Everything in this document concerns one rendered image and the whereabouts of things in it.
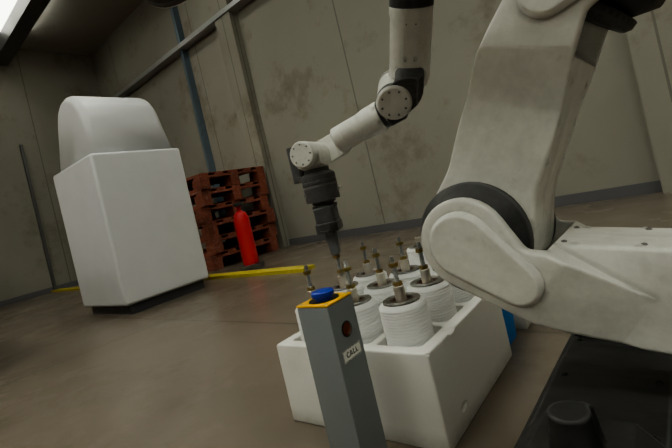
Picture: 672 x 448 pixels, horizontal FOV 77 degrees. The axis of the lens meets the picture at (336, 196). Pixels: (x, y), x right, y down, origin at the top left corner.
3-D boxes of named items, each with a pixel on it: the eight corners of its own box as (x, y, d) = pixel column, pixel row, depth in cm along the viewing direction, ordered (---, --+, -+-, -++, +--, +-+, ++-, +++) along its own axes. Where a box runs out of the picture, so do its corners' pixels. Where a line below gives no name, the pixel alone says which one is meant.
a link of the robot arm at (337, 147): (317, 170, 114) (359, 147, 108) (301, 172, 105) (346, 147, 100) (307, 148, 114) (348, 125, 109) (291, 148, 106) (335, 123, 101)
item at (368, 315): (344, 385, 93) (325, 305, 93) (379, 368, 98) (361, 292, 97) (366, 399, 85) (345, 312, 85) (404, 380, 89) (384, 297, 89)
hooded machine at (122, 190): (214, 285, 334) (166, 84, 333) (122, 319, 281) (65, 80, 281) (168, 287, 387) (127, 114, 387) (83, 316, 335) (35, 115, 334)
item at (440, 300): (477, 356, 92) (458, 276, 92) (449, 375, 86) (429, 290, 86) (443, 349, 100) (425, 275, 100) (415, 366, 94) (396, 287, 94)
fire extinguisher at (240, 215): (256, 265, 396) (241, 202, 395) (273, 264, 378) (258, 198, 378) (233, 274, 376) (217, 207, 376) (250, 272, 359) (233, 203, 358)
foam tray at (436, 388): (512, 355, 104) (496, 284, 104) (451, 455, 73) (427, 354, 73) (381, 348, 128) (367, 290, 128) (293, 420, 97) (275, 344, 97)
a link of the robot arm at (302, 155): (342, 180, 110) (332, 138, 110) (325, 183, 100) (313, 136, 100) (304, 189, 114) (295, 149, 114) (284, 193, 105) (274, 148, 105)
